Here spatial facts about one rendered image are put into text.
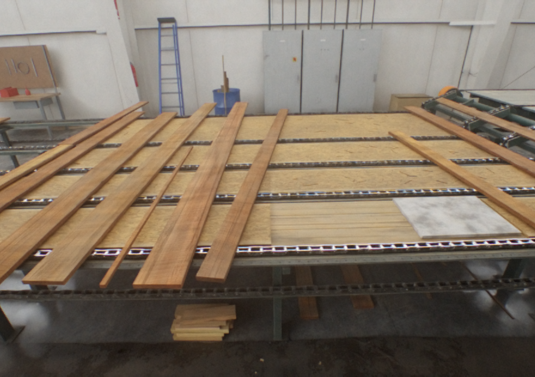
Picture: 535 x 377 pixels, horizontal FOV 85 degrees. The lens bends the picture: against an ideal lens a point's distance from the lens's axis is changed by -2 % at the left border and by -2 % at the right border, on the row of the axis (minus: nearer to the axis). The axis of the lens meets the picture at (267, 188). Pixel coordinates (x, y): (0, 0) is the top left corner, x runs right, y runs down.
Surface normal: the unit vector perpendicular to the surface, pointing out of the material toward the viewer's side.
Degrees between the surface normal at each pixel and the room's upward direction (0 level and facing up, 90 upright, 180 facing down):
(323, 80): 90
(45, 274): 0
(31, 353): 0
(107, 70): 89
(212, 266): 0
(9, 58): 90
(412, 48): 87
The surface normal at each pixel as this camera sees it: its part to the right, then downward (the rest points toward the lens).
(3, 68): 0.01, 0.45
